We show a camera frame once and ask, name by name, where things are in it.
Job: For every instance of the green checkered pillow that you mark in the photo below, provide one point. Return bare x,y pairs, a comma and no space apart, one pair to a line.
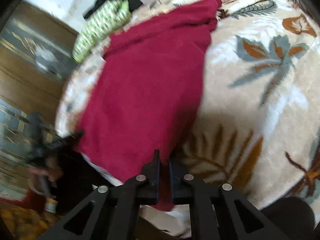
100,27

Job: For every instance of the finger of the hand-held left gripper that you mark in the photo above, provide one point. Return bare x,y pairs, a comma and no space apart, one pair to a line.
63,142

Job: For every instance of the leaf print blanket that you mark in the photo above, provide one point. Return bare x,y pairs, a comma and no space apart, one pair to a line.
250,130

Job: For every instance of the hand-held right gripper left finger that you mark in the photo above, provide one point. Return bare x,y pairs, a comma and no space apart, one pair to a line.
157,177

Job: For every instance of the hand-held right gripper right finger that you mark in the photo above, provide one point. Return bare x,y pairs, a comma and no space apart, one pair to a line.
172,180

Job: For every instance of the wooden stained glass door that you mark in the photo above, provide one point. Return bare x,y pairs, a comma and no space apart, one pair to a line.
22,80

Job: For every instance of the red garment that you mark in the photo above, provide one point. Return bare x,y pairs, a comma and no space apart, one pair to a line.
150,80

